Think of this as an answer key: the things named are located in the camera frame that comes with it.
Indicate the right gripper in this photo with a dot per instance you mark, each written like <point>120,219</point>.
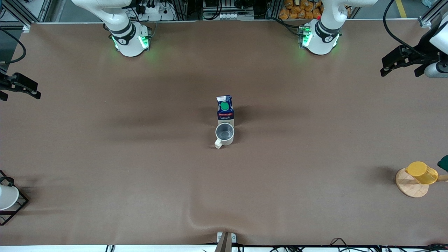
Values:
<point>4,84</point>

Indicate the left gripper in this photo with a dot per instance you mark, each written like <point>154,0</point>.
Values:
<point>422,55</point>

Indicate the blue milk carton green cap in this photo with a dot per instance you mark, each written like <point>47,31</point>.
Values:
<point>225,115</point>

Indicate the dark green cup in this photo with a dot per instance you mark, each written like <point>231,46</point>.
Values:
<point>444,163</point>

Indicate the yellow plastic cup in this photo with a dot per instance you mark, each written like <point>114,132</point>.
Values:
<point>421,173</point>

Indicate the wooden mug tree stand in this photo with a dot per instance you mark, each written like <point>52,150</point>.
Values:
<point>411,189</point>

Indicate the pile of orange buns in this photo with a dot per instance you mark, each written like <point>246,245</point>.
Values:
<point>297,10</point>

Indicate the white power strip black plugs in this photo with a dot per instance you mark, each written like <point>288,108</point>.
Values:
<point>154,11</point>

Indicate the white empty power strip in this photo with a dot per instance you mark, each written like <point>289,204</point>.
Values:
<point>231,15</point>

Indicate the aluminium frame profile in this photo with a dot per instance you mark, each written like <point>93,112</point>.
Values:
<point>434,12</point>
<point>17,12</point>

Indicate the metal table clamp bracket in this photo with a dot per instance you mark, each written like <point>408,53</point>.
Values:
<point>219,238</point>

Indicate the grey camera stand pole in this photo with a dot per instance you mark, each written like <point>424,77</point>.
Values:
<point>224,245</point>

